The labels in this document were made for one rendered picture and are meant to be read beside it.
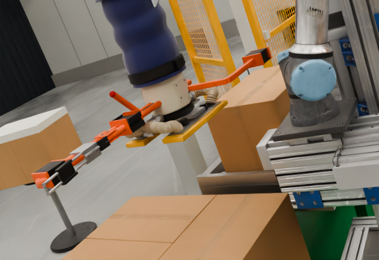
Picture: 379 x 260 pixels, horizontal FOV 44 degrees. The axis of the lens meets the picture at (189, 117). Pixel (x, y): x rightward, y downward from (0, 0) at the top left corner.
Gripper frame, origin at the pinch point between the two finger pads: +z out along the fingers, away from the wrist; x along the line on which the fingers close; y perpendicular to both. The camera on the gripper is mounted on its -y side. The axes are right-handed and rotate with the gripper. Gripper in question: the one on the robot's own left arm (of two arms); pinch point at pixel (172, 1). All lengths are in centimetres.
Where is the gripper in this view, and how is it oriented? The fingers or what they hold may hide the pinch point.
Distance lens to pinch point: 127.7
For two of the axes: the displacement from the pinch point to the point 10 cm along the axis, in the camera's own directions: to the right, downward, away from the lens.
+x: -4.4, 4.0, -8.0
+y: -8.3, 1.6, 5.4
